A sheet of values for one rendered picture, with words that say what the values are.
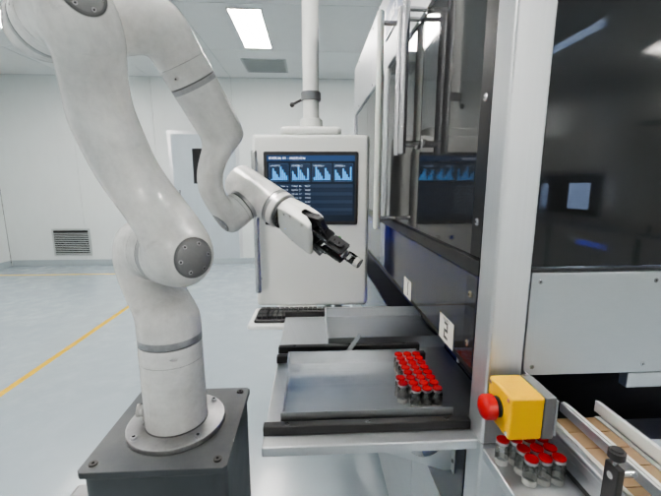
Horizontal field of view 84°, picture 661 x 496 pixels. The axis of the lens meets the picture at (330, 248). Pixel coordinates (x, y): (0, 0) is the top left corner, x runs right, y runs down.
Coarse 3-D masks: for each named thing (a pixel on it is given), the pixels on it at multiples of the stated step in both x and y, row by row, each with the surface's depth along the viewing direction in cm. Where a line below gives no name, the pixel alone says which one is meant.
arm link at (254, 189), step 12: (240, 168) 85; (228, 180) 85; (240, 180) 83; (252, 180) 83; (264, 180) 83; (228, 192) 86; (240, 192) 82; (252, 192) 82; (264, 192) 81; (252, 204) 81; (264, 204) 80
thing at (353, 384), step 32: (288, 352) 96; (320, 352) 97; (352, 352) 97; (384, 352) 98; (288, 384) 87; (320, 384) 87; (352, 384) 87; (384, 384) 87; (288, 416) 71; (320, 416) 71; (352, 416) 72; (384, 416) 72; (416, 416) 73
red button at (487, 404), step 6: (480, 396) 60; (486, 396) 59; (492, 396) 59; (480, 402) 59; (486, 402) 58; (492, 402) 58; (480, 408) 59; (486, 408) 58; (492, 408) 58; (498, 408) 58; (480, 414) 60; (486, 414) 58; (492, 414) 58; (498, 414) 58
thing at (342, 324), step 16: (336, 320) 127; (352, 320) 127; (368, 320) 127; (384, 320) 127; (400, 320) 127; (416, 320) 127; (336, 336) 114; (352, 336) 114; (368, 336) 114; (384, 336) 114; (400, 336) 106; (416, 336) 106; (432, 336) 106
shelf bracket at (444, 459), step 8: (400, 456) 80; (408, 456) 80; (416, 456) 80; (432, 456) 80; (440, 456) 80; (448, 456) 80; (424, 464) 80; (432, 464) 80; (440, 464) 80; (448, 464) 81
